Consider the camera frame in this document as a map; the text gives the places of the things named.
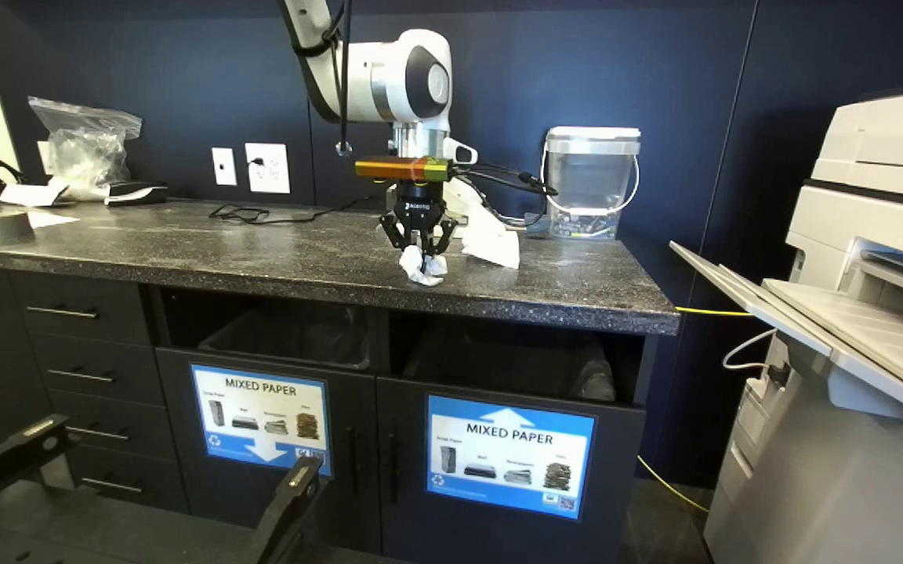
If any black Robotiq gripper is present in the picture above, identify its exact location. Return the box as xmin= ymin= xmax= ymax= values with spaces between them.
xmin=378 ymin=180 xmax=461 ymax=262

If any cup-shaped white paper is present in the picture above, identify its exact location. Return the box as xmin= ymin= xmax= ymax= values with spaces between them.
xmin=394 ymin=241 xmax=452 ymax=290

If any white paper sheet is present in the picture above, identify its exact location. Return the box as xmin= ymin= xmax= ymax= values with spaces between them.
xmin=21 ymin=206 xmax=80 ymax=231
xmin=447 ymin=186 xmax=524 ymax=272

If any right blue-label recycling bin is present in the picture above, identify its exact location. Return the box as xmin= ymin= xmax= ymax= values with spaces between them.
xmin=377 ymin=372 xmax=647 ymax=564

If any clear plastic bucket with lid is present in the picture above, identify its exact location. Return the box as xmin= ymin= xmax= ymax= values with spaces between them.
xmin=537 ymin=124 xmax=644 ymax=244

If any mixed paper sign up arrow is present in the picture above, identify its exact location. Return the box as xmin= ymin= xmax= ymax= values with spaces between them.
xmin=423 ymin=393 xmax=599 ymax=523

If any mixed paper sign down arrow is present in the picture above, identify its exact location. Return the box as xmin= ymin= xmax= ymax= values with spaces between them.
xmin=187 ymin=361 xmax=335 ymax=481

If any dark cabinet door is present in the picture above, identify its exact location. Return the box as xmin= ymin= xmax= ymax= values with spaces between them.
xmin=152 ymin=348 xmax=383 ymax=554

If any black metal stand leg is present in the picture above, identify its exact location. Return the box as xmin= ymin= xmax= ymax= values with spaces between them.
xmin=244 ymin=451 xmax=327 ymax=564
xmin=0 ymin=415 xmax=73 ymax=544

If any dark cabinet drawer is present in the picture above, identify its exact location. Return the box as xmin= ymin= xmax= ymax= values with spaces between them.
xmin=63 ymin=451 xmax=187 ymax=513
xmin=48 ymin=403 xmax=179 ymax=459
xmin=9 ymin=272 xmax=150 ymax=342
xmin=31 ymin=339 xmax=166 ymax=405

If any clear plastic bag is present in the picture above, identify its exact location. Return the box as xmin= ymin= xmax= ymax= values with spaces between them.
xmin=24 ymin=95 xmax=146 ymax=202

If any flat white paper sheet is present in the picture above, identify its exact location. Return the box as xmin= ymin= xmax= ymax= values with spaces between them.
xmin=21 ymin=206 xmax=80 ymax=231

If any white crumpled label paper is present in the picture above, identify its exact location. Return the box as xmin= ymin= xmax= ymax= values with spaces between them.
xmin=0 ymin=175 xmax=73 ymax=209

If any grey printer bypass tray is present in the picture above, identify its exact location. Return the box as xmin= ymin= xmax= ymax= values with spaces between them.
xmin=666 ymin=238 xmax=903 ymax=419

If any white office printer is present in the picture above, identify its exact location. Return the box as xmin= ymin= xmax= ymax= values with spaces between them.
xmin=702 ymin=87 xmax=903 ymax=564

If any orange wrist camera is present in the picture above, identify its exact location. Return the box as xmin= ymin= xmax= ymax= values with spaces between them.
xmin=350 ymin=157 xmax=452 ymax=186

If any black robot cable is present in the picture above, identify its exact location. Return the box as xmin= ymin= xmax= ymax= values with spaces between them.
xmin=328 ymin=0 xmax=557 ymax=202

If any wide white wall outlet plate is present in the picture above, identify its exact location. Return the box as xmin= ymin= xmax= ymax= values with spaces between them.
xmin=242 ymin=142 xmax=293 ymax=198

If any thin black cable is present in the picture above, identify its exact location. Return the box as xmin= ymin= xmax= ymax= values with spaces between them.
xmin=207 ymin=198 xmax=327 ymax=225

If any narrow white wall plate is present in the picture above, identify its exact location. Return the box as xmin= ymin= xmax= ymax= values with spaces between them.
xmin=211 ymin=146 xmax=242 ymax=193

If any thin yellow cable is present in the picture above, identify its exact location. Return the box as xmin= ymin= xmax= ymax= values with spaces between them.
xmin=634 ymin=451 xmax=710 ymax=516
xmin=669 ymin=304 xmax=757 ymax=322

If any thin white cable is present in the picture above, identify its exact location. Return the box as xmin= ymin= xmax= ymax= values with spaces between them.
xmin=719 ymin=326 xmax=780 ymax=377

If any metal drawer handle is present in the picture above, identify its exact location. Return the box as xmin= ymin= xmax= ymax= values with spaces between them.
xmin=21 ymin=300 xmax=99 ymax=322
xmin=65 ymin=424 xmax=130 ymax=445
xmin=79 ymin=473 xmax=146 ymax=498
xmin=42 ymin=366 xmax=114 ymax=387

